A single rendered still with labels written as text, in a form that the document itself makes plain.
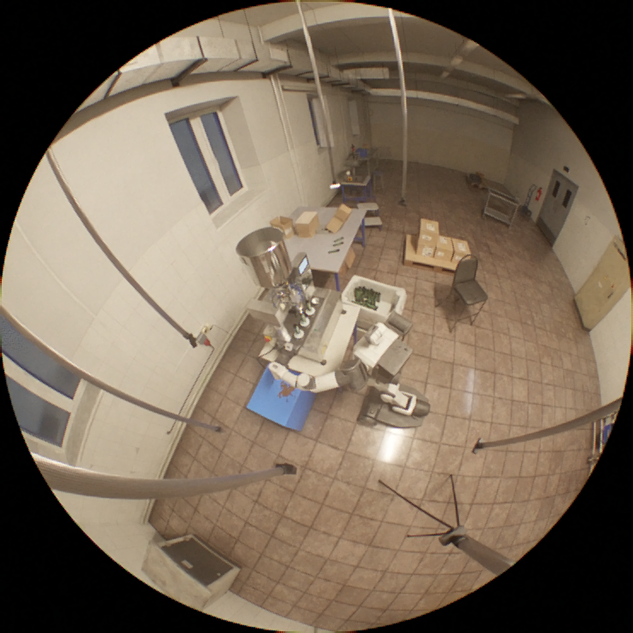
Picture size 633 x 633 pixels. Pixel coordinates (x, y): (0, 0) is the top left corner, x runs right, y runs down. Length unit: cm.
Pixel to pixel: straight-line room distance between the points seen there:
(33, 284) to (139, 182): 128
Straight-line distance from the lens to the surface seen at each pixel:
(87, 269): 212
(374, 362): 115
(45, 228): 213
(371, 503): 249
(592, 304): 558
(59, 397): 286
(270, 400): 196
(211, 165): 329
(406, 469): 247
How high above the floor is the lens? 238
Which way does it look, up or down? 54 degrees down
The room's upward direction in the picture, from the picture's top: 16 degrees counter-clockwise
